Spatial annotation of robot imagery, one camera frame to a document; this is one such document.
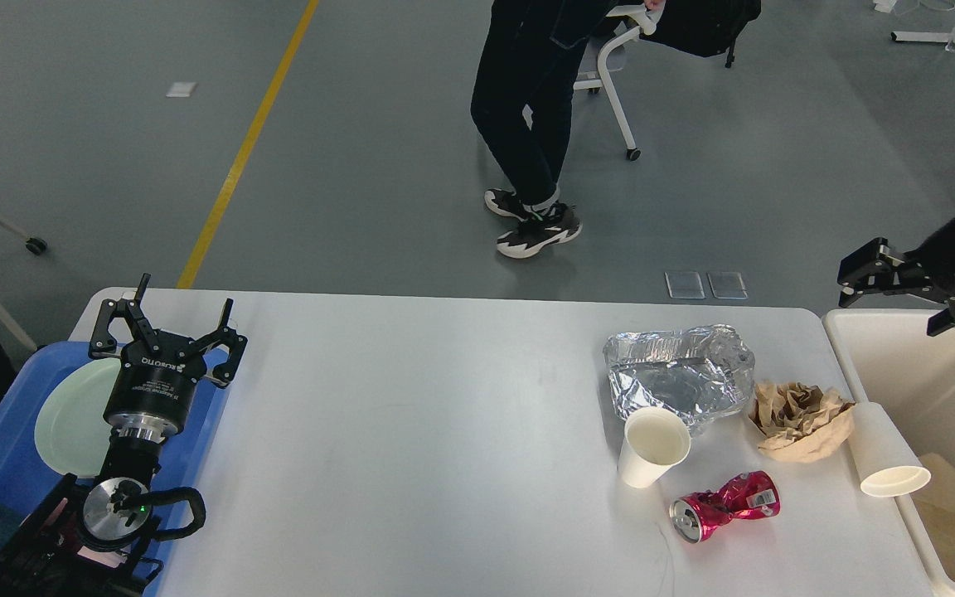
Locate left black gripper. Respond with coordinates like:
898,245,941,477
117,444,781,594
87,273,248,440

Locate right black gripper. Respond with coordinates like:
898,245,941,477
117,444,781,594
837,218,955,337

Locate green plate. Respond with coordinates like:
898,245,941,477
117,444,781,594
34,359,120,478

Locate aluminium foil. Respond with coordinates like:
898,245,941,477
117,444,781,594
603,324,757,437

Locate white paper cup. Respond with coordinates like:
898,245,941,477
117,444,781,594
846,401,932,498
618,405,692,488

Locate pink ribbed mug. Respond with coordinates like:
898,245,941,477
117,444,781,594
75,527,145,568

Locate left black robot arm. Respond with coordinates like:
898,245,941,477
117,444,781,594
0,274,249,596

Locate white plastic bin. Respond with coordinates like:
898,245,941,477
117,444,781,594
822,308,955,597

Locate lying white paper cup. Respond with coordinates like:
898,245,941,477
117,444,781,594
846,401,932,498

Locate crumpled brown napkin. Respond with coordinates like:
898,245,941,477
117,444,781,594
749,382,856,464

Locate blue plastic tray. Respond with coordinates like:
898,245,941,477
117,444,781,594
0,342,232,596

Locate crushed red can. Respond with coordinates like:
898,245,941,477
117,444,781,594
668,471,782,544

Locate black backpack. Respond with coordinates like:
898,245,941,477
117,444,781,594
640,1,762,68

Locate walking person's right sneaker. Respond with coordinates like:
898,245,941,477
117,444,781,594
482,188,528,221

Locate walking person's sneaker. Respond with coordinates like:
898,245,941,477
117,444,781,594
496,203,583,260
482,188,528,221

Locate walking person's left sneaker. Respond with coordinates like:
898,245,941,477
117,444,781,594
496,203,583,260

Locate grey white office chair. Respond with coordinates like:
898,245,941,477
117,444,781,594
574,4,661,162

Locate walking person dark jeans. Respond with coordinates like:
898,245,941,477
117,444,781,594
471,1,615,209

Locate white desk frame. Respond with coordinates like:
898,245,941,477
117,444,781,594
871,1,955,52

